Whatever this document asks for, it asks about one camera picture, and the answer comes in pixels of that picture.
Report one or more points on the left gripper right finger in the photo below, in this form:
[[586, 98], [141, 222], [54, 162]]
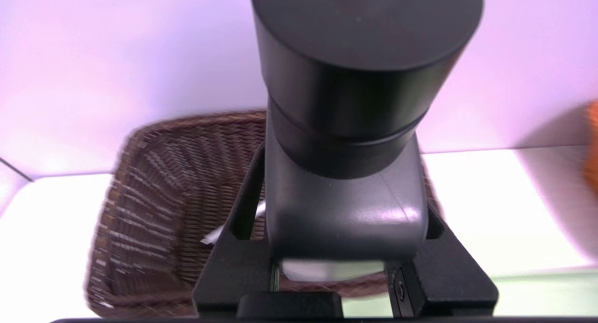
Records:
[[444, 285]]

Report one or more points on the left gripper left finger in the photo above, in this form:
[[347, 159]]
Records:
[[233, 276]]

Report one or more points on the white pen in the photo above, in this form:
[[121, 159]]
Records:
[[219, 234]]

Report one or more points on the black pump bottle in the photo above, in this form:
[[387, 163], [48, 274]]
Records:
[[345, 103]]

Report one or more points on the dark brown wicker basket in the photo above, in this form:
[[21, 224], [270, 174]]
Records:
[[159, 211]]

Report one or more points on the orange wicker basket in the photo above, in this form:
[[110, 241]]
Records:
[[593, 145]]

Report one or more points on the light green plastic tray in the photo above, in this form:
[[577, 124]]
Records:
[[546, 295]]

